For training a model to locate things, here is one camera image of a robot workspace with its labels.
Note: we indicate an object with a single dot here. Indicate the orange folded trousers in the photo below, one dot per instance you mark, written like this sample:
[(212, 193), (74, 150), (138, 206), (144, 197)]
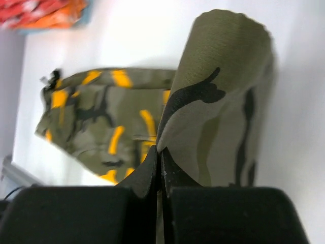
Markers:
[(54, 14)]

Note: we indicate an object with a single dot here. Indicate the red white folded trousers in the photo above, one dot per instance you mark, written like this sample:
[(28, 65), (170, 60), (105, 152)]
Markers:
[(18, 13)]

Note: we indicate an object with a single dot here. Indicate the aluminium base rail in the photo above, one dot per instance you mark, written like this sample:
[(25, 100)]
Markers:
[(19, 176)]

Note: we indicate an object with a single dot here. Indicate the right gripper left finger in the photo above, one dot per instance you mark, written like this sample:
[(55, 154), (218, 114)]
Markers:
[(125, 213)]

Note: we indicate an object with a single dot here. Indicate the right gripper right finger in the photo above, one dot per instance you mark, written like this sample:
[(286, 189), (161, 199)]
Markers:
[(197, 214)]

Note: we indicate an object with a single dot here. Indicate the camouflage yellow green trousers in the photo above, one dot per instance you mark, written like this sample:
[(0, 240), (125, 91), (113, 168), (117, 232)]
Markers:
[(207, 113)]

